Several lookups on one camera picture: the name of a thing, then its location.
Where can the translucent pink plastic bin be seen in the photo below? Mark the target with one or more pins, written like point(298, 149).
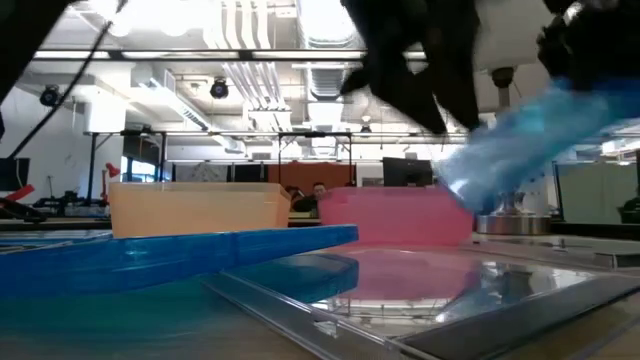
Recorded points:
point(390, 215)

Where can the person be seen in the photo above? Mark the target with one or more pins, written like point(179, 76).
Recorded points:
point(22, 192)
point(315, 192)
point(293, 192)

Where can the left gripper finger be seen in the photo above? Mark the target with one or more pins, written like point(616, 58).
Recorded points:
point(415, 97)
point(462, 85)

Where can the white shade silver table lamp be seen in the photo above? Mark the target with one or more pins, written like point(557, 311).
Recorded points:
point(512, 224)

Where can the black angled bracket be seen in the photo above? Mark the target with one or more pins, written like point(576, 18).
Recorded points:
point(22, 211)

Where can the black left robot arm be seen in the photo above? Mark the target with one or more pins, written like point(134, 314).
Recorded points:
point(20, 40)

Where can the black computer monitor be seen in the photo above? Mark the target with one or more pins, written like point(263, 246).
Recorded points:
point(407, 172)
point(12, 175)

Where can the red desk lamp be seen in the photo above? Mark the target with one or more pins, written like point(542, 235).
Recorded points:
point(112, 171)

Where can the translucent orange plastic bin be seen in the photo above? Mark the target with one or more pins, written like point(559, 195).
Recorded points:
point(200, 210)

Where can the black background rig frame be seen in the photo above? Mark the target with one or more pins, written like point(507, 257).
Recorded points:
point(92, 165)
point(315, 134)

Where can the orange partition board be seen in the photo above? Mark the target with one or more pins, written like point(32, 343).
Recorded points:
point(310, 175)

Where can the black ceiling spotlight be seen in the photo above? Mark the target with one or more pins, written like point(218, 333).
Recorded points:
point(219, 88)
point(50, 95)

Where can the green partition board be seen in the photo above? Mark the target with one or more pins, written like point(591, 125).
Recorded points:
point(590, 192)

